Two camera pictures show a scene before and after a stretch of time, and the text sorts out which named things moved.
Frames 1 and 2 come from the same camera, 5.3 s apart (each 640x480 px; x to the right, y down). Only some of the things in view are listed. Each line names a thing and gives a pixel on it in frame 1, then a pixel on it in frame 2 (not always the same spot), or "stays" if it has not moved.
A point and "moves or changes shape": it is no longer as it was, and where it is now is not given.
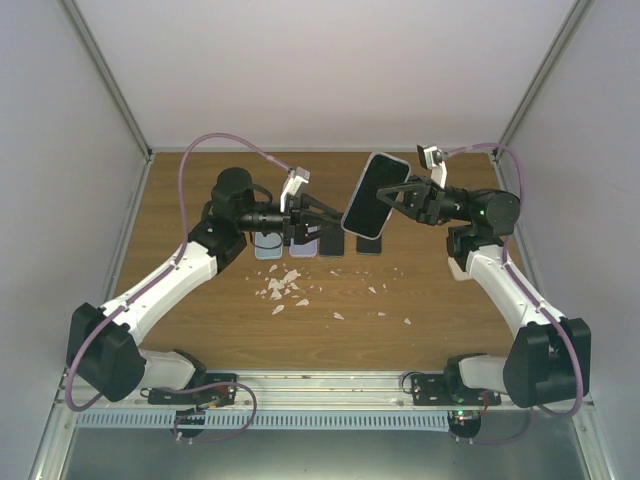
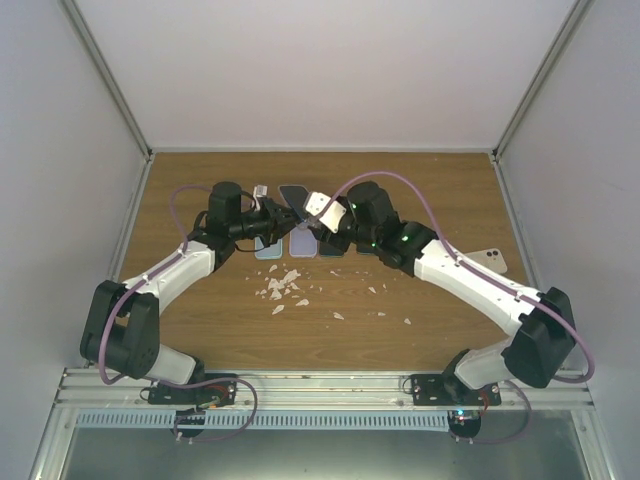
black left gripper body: [293, 219] -> [265, 225]
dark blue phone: [366, 214] moves or changes shape
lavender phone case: [307, 250] stays
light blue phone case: [270, 241] stays
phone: [368, 247] stays
